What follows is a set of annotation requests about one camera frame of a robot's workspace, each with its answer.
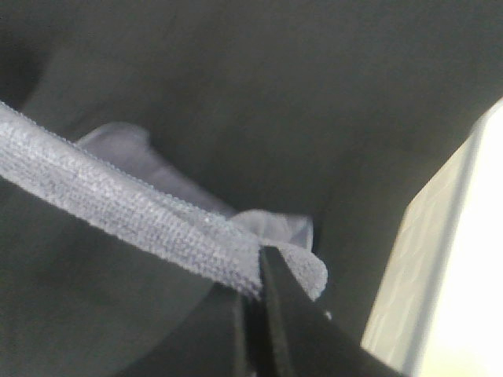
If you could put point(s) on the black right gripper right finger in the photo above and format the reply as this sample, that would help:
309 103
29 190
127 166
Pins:
303 341

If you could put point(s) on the grey microfibre towel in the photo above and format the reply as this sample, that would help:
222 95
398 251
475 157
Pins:
71 179

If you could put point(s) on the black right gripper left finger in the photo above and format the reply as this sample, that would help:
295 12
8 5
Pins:
210 341

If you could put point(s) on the cream white storage basket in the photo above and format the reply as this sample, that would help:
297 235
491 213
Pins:
438 310

